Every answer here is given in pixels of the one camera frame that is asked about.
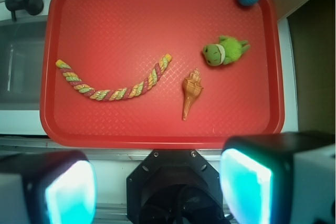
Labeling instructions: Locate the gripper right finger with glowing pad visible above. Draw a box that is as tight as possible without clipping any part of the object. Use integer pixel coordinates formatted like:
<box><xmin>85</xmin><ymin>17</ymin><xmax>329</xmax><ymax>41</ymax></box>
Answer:
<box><xmin>219</xmin><ymin>131</ymin><xmax>335</xmax><ymax>223</ymax></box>

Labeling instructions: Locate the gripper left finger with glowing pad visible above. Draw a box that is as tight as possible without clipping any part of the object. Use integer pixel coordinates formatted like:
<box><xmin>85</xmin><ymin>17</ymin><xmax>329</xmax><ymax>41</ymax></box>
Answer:
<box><xmin>1</xmin><ymin>151</ymin><xmax>97</xmax><ymax>223</ymax></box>

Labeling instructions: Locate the brown spiral seashell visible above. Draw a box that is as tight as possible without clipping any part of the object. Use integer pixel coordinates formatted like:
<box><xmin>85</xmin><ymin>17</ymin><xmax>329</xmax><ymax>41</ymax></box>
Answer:
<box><xmin>182</xmin><ymin>68</ymin><xmax>203</xmax><ymax>121</ymax></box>

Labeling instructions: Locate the red plastic tray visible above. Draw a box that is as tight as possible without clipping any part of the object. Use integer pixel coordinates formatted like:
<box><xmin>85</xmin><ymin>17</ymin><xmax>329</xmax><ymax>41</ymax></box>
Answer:
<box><xmin>40</xmin><ymin>0</ymin><xmax>285</xmax><ymax>149</ymax></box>

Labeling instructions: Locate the green plush frog toy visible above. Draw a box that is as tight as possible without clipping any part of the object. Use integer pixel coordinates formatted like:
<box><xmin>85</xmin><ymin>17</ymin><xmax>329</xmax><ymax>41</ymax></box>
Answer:
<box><xmin>202</xmin><ymin>35</ymin><xmax>250</xmax><ymax>67</ymax></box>

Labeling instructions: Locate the stainless steel sink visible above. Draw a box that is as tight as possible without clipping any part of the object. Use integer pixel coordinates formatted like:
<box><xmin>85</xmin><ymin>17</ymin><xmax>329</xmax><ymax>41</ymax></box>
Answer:
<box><xmin>1</xmin><ymin>16</ymin><xmax>47</xmax><ymax>110</ymax></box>

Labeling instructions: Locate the multicolored twisted rope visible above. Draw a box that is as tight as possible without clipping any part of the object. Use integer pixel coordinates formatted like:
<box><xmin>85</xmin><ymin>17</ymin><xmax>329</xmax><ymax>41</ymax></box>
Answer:
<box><xmin>55</xmin><ymin>54</ymin><xmax>173</xmax><ymax>102</ymax></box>

